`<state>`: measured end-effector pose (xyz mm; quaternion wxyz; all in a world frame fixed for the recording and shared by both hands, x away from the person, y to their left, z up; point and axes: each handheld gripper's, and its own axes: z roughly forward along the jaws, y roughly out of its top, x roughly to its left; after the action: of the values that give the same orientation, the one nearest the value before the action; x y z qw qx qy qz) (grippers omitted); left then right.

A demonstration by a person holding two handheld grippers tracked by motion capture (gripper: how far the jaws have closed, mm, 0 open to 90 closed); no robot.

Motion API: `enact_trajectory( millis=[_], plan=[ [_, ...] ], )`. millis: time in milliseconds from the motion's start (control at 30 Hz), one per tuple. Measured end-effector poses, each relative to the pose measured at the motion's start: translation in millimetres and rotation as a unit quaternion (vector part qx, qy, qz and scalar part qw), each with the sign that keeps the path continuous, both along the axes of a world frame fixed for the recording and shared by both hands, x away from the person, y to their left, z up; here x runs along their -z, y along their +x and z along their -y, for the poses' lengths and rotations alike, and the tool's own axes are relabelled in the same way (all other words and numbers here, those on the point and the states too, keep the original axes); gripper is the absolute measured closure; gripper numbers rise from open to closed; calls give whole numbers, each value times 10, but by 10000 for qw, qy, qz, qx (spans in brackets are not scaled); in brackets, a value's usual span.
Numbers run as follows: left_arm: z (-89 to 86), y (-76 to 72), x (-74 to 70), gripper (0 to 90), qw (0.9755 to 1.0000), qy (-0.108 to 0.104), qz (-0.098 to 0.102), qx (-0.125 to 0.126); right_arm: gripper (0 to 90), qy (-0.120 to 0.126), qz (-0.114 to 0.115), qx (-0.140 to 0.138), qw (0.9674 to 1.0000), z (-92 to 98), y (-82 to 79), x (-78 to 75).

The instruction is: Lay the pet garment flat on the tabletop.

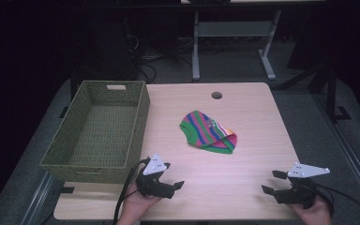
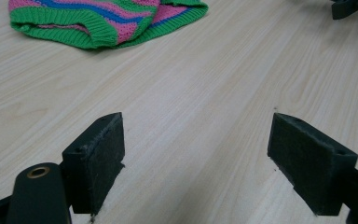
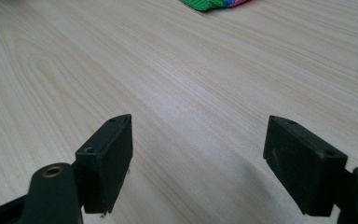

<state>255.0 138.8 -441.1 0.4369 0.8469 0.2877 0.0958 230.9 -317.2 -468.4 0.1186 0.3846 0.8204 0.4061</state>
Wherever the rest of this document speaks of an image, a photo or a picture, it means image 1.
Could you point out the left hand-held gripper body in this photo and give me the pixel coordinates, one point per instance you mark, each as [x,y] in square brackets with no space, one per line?
[153,184]

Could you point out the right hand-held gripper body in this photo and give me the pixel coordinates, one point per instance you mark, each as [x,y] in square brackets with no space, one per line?
[300,193]

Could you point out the striped knitted pet sweater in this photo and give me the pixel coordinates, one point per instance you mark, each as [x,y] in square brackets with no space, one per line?
[204,132]

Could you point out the person's right hand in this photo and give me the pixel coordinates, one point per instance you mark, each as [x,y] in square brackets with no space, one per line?
[317,215]

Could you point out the person's left hand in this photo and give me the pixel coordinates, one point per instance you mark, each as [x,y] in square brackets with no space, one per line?
[134,207]

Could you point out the green woven basket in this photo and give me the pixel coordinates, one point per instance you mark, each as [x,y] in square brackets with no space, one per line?
[106,131]

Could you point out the black metal stand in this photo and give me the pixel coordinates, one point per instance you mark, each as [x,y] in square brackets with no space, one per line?
[332,90]

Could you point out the dark cabinet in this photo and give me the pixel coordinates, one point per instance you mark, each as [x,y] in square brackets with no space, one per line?
[106,47]

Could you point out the aluminium floor rail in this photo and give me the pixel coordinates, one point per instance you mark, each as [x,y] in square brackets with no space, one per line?
[350,153]
[37,200]

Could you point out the grey metal desk frame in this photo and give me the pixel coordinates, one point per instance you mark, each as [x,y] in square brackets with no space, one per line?
[195,47]

